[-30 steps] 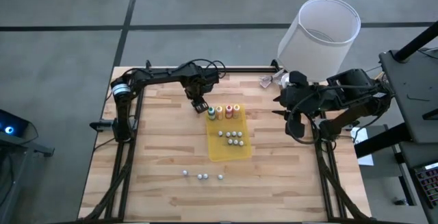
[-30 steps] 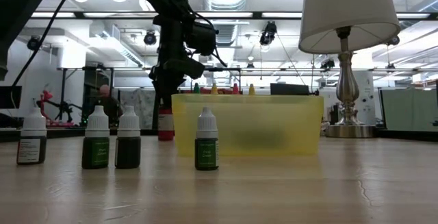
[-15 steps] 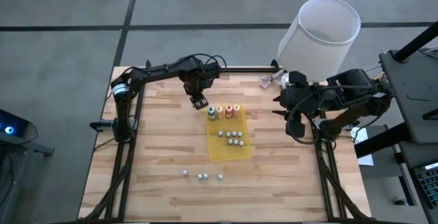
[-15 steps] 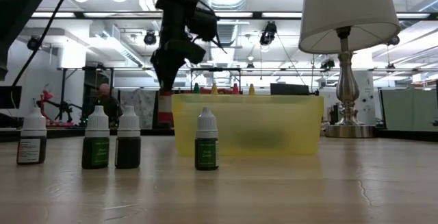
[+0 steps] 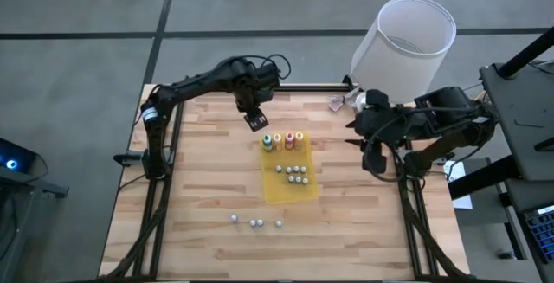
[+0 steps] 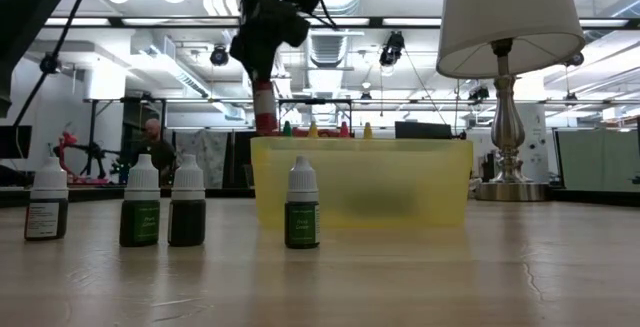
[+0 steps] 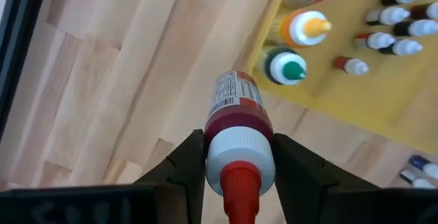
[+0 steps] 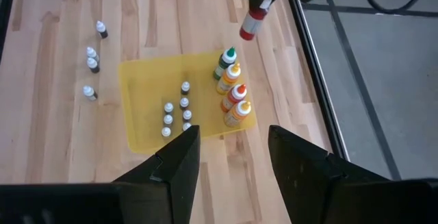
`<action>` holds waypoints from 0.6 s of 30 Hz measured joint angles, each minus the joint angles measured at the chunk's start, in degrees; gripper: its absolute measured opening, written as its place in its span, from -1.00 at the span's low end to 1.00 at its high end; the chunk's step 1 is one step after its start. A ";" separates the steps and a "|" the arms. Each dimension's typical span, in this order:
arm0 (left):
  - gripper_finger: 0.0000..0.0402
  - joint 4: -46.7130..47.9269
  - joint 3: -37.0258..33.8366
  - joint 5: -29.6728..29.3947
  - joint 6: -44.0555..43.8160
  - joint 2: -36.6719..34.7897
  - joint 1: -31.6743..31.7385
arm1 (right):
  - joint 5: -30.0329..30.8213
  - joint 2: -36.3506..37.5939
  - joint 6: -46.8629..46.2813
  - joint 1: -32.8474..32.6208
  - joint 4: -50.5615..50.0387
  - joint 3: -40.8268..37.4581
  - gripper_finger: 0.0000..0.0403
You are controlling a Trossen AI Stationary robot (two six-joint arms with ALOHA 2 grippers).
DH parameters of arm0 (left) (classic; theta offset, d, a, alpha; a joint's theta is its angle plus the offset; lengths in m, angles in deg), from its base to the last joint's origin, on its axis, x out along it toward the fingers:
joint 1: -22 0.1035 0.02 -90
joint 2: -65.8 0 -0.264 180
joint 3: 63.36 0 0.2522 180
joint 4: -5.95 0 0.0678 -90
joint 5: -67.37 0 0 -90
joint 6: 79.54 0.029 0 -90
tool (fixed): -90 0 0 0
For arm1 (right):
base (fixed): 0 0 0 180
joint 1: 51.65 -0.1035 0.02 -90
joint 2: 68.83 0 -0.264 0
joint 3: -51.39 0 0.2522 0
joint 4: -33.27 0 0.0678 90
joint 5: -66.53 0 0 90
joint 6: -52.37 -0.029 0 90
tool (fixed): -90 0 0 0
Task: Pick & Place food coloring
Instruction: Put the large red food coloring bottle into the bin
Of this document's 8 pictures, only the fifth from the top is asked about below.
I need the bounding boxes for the table lamp white shade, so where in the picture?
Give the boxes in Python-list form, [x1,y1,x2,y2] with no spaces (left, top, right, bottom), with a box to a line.
[350,0,458,123]

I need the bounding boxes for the small crumpled clear wrapper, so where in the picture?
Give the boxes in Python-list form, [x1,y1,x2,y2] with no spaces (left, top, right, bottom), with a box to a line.
[327,94,348,113]

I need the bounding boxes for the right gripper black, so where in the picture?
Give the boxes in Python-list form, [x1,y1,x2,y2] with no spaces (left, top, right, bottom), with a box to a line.
[344,88,417,150]

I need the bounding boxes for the black right camera cable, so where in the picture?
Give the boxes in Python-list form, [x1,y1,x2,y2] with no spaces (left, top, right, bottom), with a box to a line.
[361,113,408,184]

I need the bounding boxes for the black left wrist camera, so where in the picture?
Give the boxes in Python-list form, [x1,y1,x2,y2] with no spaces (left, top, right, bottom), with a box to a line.
[243,108,270,133]

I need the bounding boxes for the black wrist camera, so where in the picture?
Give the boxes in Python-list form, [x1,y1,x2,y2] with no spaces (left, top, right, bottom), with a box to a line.
[243,108,270,133]
[363,142,389,175]

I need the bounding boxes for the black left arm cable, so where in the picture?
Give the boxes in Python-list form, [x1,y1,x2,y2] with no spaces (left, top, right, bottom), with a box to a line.
[248,53,293,81]

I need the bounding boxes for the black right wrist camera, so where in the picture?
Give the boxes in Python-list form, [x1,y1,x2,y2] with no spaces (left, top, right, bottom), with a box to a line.
[363,142,389,175]

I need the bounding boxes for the yellow translucent plastic bin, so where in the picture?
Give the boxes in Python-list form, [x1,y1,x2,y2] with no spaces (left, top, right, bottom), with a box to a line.
[259,131,320,205]

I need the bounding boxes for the dark grey equipment cart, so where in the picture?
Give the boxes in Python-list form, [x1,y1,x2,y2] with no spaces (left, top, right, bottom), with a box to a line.
[448,26,554,283]

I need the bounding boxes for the black aluminium rig frame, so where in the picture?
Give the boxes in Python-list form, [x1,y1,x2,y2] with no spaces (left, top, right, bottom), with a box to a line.
[103,74,460,282]

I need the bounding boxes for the white paper sheet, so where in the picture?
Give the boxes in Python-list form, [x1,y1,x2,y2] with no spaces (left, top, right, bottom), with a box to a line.
[443,160,474,211]

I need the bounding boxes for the black computer with blue light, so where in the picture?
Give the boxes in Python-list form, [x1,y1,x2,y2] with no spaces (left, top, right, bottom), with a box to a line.
[0,137,38,176]

